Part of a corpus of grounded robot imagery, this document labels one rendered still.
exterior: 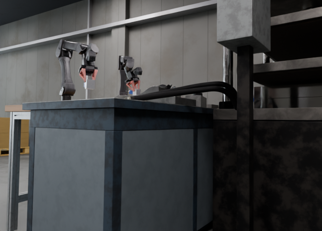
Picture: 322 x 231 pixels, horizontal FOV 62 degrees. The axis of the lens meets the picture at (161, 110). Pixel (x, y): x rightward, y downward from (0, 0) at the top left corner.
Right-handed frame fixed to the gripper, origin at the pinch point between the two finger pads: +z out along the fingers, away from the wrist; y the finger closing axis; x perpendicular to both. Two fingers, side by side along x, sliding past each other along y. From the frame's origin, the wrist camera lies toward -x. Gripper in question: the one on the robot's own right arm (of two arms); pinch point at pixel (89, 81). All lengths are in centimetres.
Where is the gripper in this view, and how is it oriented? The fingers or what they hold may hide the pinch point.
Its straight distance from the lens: 165.9
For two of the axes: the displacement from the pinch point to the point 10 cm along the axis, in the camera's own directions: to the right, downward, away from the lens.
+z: 2.3, 8.7, -4.4
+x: -4.6, 4.9, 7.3
